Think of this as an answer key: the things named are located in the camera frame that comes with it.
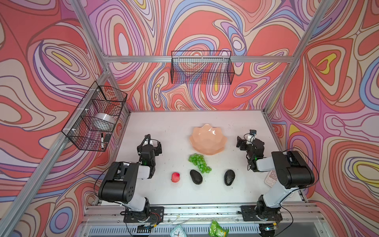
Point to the green fake grape bunch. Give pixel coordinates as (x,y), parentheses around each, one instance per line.
(199,161)

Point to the aluminium front rail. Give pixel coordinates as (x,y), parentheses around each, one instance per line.
(298,212)

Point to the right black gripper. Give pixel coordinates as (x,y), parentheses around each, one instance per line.
(243,143)

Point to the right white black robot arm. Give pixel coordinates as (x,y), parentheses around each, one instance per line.
(292,173)

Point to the green snack packet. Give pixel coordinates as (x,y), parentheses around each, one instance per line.
(217,231)

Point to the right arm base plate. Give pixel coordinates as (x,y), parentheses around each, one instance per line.
(254,213)

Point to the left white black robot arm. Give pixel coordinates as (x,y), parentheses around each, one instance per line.
(119,183)

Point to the black wire basket back wall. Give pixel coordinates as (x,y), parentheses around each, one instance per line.
(202,67)

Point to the teal small clock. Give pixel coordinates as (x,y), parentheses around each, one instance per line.
(178,231)

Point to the black wire basket left wall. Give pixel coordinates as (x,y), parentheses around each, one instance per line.
(91,126)

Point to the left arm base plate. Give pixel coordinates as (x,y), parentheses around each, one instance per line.
(152,215)

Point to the black marker pen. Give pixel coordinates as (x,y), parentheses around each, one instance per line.
(103,145)

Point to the silver tape roll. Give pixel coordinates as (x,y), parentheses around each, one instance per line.
(103,121)

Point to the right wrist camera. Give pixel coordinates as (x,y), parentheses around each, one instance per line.
(252,135)

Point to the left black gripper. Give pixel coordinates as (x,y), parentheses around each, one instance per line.
(157,149)

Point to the dark fake avocado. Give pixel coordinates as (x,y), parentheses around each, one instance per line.
(196,177)
(229,177)

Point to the red fake strawberry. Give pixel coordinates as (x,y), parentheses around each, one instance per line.
(175,177)

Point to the black wire basket wall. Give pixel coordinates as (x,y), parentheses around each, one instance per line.
(202,67)
(91,126)

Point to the peach scalloped fruit bowl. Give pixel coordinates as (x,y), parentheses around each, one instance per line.
(208,140)

